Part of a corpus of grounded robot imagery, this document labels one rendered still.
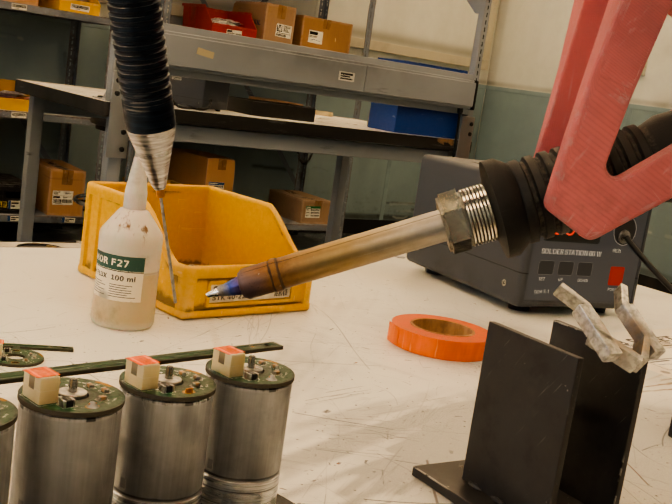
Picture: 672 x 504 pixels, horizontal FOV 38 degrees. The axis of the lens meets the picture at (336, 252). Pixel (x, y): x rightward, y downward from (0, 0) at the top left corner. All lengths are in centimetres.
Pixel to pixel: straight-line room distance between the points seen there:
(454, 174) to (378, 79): 244
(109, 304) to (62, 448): 30
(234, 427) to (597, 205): 11
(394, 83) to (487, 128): 329
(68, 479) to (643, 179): 15
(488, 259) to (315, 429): 34
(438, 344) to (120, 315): 17
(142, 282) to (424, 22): 568
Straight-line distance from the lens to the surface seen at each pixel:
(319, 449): 40
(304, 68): 303
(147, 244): 52
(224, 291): 25
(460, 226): 24
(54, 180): 451
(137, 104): 22
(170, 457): 26
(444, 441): 43
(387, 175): 609
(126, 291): 53
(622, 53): 23
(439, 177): 79
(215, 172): 490
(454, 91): 343
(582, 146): 23
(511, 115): 638
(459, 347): 56
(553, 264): 72
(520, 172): 24
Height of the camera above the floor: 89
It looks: 10 degrees down
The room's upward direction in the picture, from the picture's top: 8 degrees clockwise
